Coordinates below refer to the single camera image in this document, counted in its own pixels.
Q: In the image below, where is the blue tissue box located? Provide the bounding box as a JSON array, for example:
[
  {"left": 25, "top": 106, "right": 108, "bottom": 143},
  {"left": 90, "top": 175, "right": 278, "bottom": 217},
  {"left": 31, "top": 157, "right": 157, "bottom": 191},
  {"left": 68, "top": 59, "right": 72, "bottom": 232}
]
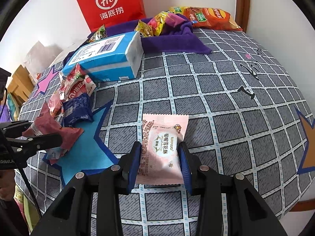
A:
[{"left": 61, "top": 31, "right": 144, "bottom": 83}]

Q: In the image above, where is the light wooden furniture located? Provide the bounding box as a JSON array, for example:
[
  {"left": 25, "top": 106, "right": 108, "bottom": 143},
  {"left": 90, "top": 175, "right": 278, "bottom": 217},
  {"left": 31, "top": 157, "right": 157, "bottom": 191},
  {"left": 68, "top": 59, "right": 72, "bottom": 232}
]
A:
[{"left": 6, "top": 64, "right": 35, "bottom": 104}]

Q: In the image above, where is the white fruit print box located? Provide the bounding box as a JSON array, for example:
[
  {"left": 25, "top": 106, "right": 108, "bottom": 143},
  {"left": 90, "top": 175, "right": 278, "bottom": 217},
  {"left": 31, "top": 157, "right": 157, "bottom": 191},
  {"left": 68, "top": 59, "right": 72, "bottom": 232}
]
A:
[{"left": 48, "top": 41, "right": 88, "bottom": 65}]

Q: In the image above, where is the orange star sticker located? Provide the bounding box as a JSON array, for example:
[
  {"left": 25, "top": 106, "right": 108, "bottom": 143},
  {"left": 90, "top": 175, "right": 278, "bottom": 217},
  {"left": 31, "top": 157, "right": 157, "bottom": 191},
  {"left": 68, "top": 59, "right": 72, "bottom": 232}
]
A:
[{"left": 295, "top": 106, "right": 315, "bottom": 175}]

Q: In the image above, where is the pink and yellow snack bag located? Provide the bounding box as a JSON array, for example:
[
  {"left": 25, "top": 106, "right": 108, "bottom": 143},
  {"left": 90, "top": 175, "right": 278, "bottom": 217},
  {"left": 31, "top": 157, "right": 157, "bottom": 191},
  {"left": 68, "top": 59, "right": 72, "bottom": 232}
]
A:
[{"left": 150, "top": 11, "right": 183, "bottom": 36}]

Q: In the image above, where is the purple cloth tray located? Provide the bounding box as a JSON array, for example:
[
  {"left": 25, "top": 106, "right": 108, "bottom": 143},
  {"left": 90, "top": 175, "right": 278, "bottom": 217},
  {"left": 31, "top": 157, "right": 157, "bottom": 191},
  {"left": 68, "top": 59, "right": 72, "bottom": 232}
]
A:
[{"left": 101, "top": 13, "right": 212, "bottom": 54}]

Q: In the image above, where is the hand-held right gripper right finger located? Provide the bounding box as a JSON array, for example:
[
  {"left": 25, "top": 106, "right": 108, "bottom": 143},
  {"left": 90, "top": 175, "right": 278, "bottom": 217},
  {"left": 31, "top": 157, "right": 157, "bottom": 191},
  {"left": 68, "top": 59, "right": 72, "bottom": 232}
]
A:
[{"left": 178, "top": 141, "right": 288, "bottom": 236}]

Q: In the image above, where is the orange chip bag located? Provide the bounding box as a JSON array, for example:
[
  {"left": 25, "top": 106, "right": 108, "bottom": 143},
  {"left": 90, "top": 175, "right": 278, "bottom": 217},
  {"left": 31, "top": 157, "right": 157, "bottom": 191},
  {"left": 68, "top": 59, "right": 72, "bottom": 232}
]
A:
[{"left": 183, "top": 7, "right": 243, "bottom": 31}]

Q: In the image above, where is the brown wooden door frame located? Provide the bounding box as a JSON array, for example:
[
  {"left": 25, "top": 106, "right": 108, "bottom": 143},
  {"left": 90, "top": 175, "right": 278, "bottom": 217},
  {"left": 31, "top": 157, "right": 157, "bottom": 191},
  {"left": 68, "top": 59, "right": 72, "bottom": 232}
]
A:
[{"left": 235, "top": 0, "right": 251, "bottom": 32}]

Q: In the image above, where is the person's left hand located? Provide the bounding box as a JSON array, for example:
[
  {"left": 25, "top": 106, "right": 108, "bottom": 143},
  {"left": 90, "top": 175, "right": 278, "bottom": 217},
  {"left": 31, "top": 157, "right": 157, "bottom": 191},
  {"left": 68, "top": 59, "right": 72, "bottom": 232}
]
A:
[{"left": 0, "top": 171, "right": 19, "bottom": 201}]

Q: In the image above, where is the red paper bag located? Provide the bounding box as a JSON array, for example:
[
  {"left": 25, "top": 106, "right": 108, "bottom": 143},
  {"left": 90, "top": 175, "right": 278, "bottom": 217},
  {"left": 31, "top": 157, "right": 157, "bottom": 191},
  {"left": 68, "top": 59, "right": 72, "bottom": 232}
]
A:
[{"left": 73, "top": 0, "right": 147, "bottom": 32}]

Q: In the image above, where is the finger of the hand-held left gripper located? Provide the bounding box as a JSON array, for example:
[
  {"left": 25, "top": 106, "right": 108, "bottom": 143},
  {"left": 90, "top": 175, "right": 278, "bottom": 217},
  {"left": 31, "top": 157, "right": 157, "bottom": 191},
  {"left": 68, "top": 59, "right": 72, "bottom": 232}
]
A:
[
  {"left": 7, "top": 133, "right": 62, "bottom": 151},
  {"left": 0, "top": 120, "right": 32, "bottom": 131}
]

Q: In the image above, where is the yellow snack packet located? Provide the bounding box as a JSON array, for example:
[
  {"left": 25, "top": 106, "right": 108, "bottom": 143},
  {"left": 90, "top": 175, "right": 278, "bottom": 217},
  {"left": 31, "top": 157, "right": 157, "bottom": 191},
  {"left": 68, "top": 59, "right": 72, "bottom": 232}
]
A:
[{"left": 134, "top": 20, "right": 154, "bottom": 38}]

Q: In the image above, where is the pale pink snack packet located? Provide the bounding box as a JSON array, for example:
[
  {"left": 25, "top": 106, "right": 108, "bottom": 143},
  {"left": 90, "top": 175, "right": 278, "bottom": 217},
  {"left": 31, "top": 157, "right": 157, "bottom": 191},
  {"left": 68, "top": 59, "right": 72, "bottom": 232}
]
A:
[{"left": 135, "top": 113, "right": 189, "bottom": 185}]

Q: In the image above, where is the blue star sticker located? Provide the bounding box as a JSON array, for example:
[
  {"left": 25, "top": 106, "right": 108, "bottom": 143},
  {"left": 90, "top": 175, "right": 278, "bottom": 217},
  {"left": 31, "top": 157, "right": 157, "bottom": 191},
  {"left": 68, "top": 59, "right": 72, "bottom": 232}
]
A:
[{"left": 42, "top": 101, "right": 121, "bottom": 187}]

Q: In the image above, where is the yellow chip bag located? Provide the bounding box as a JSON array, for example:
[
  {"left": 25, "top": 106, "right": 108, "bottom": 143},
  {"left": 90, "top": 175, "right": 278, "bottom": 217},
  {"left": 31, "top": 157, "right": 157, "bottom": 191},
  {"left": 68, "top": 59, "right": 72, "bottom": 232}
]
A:
[{"left": 169, "top": 6, "right": 190, "bottom": 14}]

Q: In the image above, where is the pink star sticker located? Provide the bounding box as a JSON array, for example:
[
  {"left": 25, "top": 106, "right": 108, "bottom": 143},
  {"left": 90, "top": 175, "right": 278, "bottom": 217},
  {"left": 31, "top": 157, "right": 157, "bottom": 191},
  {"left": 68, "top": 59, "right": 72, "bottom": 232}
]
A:
[{"left": 36, "top": 66, "right": 65, "bottom": 96}]

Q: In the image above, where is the maroon snack packet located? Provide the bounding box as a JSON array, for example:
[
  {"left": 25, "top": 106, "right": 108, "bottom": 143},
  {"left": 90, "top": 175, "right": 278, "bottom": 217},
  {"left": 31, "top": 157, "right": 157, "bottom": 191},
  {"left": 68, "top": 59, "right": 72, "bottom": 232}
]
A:
[{"left": 22, "top": 101, "right": 84, "bottom": 151}]

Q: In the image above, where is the white plastic bag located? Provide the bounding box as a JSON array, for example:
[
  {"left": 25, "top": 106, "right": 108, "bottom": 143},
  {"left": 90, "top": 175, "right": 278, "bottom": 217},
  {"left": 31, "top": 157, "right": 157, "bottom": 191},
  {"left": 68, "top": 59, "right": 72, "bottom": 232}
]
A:
[{"left": 23, "top": 41, "right": 62, "bottom": 79}]

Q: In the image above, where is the green snack packet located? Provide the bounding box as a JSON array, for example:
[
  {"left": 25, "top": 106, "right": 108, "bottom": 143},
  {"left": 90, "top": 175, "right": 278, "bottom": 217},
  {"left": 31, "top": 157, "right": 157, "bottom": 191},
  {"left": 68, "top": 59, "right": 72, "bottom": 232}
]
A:
[{"left": 87, "top": 25, "right": 107, "bottom": 43}]

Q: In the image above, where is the pile of small snack packets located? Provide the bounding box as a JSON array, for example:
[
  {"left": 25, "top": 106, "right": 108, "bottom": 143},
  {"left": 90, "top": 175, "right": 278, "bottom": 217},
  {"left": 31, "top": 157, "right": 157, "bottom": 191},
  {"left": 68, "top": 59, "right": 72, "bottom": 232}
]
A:
[{"left": 45, "top": 63, "right": 96, "bottom": 165}]

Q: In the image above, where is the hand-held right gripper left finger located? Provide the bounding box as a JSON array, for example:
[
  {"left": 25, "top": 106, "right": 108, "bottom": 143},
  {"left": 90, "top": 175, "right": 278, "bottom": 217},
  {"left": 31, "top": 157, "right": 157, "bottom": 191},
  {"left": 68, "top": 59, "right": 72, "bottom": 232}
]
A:
[{"left": 31, "top": 141, "right": 143, "bottom": 236}]

